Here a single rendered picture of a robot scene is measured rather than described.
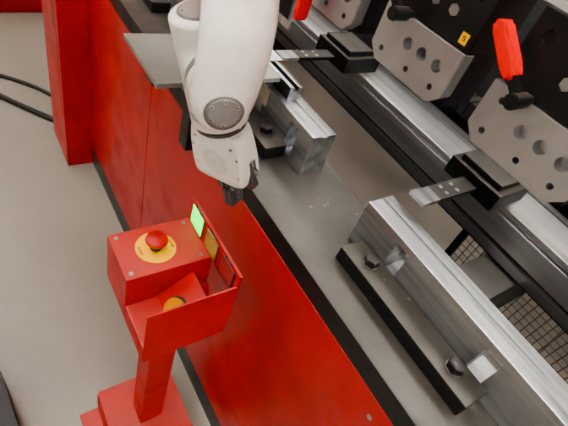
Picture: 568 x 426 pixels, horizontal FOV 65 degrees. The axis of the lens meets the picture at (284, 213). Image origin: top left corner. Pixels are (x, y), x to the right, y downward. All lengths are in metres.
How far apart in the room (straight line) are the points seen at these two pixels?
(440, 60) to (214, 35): 0.30
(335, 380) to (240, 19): 0.57
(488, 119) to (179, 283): 0.58
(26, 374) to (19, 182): 0.83
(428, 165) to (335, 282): 0.38
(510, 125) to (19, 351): 1.46
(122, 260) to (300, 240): 0.31
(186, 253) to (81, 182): 1.30
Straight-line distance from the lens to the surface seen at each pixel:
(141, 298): 0.85
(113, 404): 1.40
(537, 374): 0.72
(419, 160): 1.02
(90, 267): 1.78
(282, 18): 0.97
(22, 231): 1.92
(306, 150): 0.88
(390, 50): 0.69
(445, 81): 0.63
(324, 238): 0.80
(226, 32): 0.48
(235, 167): 0.66
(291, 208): 0.83
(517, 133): 0.59
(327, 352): 0.78
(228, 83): 0.50
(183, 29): 0.55
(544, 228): 0.95
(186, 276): 0.85
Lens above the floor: 1.43
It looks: 43 degrees down
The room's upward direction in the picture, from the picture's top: 22 degrees clockwise
